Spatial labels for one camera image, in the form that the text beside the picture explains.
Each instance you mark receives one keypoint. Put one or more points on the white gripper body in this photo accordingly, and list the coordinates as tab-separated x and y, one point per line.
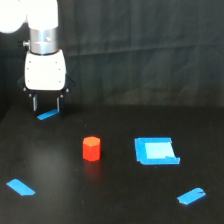
45	73

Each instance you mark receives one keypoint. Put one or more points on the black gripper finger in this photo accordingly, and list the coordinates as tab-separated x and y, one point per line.
60	104
34	103

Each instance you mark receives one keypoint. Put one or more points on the red hexagonal block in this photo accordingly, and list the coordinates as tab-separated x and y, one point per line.
91	148

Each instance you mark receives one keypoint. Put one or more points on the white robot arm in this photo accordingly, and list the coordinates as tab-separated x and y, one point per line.
42	19

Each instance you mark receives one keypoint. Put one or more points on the blue tape strip top left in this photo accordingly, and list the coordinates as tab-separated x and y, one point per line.
47	114

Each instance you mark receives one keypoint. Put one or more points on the blue tape strip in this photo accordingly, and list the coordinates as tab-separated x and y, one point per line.
191	196
20	188
47	114

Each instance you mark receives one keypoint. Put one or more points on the blue tape strip bottom left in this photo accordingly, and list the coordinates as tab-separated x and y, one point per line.
20	188

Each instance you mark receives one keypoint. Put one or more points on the blue tape strip bottom right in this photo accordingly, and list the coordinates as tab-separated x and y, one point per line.
191	196

